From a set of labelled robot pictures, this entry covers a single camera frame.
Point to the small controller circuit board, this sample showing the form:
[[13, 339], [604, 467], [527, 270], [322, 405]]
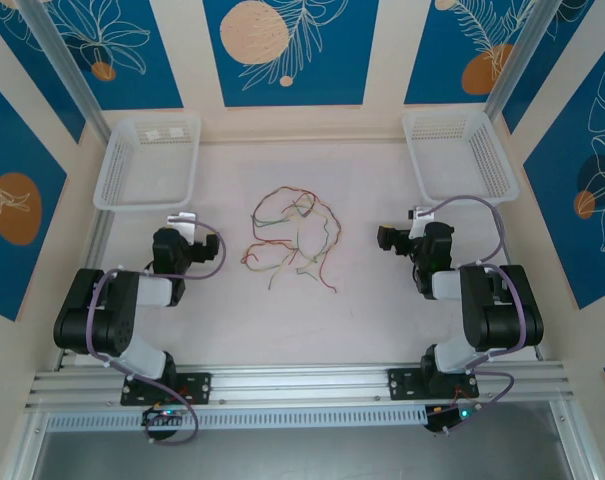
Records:
[[164, 415], [442, 420]]

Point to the white plastic basket plain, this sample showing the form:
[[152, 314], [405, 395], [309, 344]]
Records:
[[452, 170]]

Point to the aluminium frame leg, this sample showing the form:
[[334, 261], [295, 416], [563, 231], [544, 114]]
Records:
[[572, 440], [24, 450]]

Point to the aluminium back rail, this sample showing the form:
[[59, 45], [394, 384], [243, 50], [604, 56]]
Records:
[[302, 139]]

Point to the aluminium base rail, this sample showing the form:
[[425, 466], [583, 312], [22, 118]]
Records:
[[302, 380]]

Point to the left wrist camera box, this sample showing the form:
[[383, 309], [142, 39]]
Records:
[[183, 224]]

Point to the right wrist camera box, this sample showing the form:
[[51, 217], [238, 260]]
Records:
[[421, 220]]

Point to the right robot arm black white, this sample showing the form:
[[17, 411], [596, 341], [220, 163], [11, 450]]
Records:
[[502, 310]]

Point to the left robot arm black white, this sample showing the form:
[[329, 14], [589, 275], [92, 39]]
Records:
[[97, 320]]

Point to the aluminium corner post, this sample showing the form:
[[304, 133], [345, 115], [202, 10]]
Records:
[[67, 70], [517, 55]]

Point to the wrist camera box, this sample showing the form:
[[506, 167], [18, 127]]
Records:
[[183, 224], [421, 220]]

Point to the white plastic basket with stickers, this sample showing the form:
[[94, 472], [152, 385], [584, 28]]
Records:
[[147, 165]]

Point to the grey metal panel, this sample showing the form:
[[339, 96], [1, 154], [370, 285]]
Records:
[[302, 457]]

